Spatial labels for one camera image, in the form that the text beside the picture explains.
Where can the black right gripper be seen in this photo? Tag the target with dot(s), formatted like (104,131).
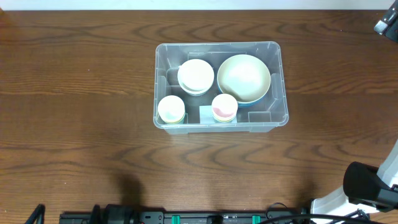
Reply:
(389,23)

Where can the beige bowl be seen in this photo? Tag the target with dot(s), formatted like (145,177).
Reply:
(244,71)

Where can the dark blue bowl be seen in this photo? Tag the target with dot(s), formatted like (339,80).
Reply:
(238,94)

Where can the blue plastic cup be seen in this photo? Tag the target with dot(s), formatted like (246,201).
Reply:
(234,120)

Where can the pink plastic cup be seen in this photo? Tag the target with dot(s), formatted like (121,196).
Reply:
(224,106)

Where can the white bowl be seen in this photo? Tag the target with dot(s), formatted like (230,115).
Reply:
(195,75)

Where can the cream plastic cup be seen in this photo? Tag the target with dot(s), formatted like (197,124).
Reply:
(171,107)

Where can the yellow plastic cup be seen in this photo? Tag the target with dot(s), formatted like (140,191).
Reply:
(168,119)
(223,118)

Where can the yellow bowl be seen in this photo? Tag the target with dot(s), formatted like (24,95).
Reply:
(194,92)

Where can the green plastic cup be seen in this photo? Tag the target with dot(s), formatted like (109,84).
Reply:
(181,121)

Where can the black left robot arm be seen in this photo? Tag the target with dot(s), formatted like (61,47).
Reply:
(113,214)

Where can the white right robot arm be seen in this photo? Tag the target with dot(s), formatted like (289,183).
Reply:
(365,190)

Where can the clear plastic storage bin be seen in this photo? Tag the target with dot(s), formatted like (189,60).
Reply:
(271,112)

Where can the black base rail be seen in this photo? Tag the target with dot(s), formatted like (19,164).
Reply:
(191,218)

